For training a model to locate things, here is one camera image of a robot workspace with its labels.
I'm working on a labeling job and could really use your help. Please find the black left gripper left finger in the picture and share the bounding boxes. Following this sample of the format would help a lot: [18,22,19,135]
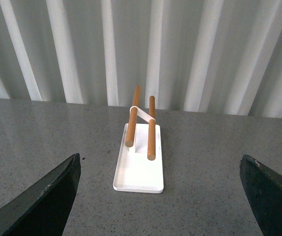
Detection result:
[0,153,81,236]

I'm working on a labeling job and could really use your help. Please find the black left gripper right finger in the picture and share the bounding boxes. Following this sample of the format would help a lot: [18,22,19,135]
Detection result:
[240,155,282,236]

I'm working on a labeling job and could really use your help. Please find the white rack with wooden rods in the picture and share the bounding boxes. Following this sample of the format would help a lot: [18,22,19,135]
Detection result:
[113,86,164,194]

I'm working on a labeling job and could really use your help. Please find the white pleated curtain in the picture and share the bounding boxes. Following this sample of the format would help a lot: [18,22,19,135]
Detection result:
[0,0,282,118]

